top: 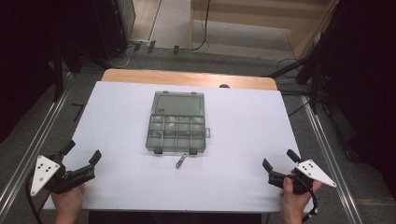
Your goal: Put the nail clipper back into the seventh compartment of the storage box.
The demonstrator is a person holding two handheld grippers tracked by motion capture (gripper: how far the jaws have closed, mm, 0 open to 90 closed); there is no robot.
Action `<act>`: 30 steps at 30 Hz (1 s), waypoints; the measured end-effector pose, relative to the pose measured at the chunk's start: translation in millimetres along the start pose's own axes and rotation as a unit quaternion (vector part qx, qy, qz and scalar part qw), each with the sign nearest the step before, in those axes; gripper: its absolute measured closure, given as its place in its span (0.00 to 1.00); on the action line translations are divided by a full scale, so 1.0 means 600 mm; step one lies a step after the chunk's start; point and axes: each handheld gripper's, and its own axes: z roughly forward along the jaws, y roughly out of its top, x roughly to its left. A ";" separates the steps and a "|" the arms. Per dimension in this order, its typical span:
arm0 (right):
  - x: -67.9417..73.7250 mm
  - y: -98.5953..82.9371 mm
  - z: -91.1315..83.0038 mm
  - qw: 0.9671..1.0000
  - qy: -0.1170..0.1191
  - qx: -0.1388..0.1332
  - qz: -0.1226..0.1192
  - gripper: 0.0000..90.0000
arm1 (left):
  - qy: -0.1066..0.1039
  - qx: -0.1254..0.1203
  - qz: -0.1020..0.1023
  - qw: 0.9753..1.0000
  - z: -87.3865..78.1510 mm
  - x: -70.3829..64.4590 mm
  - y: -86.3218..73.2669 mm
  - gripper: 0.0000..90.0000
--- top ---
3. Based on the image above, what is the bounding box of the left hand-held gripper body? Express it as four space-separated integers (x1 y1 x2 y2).
29 150 96 197

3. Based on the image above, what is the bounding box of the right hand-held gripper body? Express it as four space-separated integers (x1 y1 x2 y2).
268 159 338 196

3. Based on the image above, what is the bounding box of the clear grey compartment box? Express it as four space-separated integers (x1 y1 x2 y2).
145 90 212 156

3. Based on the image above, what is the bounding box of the person's left hand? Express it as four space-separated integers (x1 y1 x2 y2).
50 183 87 213

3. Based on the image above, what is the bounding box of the person's right hand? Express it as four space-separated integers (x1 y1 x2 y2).
279 176 323 217

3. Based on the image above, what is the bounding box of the white table mat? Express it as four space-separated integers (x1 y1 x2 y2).
42 80 314 215

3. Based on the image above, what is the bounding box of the black metal stand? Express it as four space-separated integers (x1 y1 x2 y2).
262 52 325 116

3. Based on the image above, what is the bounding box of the power strip with plugs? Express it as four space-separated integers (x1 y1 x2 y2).
128 38 157 54

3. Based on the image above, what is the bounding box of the dark cabinet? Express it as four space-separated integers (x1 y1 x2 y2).
92 0 137 61

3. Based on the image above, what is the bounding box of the light wooden platform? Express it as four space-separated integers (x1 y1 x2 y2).
189 0 340 61

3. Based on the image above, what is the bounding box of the aluminium rail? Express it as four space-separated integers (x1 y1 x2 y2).
299 94 364 224
0 74 75 213

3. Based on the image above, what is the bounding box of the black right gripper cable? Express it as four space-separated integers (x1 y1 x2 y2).
301 183 319 224

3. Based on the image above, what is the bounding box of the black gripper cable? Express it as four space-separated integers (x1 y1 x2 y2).
24 174 50 224
301 183 319 224

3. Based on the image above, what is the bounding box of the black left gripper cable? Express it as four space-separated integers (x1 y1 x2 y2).
24 174 50 224

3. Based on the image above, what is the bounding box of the black floor cable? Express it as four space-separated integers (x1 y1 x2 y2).
276 57 302 79

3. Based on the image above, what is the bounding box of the white floor cable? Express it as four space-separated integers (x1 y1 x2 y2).
106 46 134 70

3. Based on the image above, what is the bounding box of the black hanging cable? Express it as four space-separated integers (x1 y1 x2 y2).
189 0 211 52

